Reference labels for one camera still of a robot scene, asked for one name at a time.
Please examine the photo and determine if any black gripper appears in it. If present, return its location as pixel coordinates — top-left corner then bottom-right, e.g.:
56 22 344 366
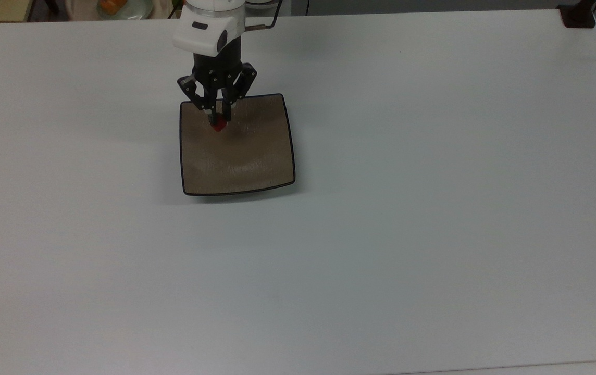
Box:
177 36 258 126

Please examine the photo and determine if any square brown ceramic plate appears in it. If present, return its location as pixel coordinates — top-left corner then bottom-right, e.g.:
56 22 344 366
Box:
179 93 297 197

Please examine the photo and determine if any clear bowl with orange fruit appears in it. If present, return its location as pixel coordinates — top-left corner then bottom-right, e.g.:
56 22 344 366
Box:
97 0 153 21

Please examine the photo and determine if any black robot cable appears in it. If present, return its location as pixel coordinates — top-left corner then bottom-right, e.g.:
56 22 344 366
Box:
245 0 284 32

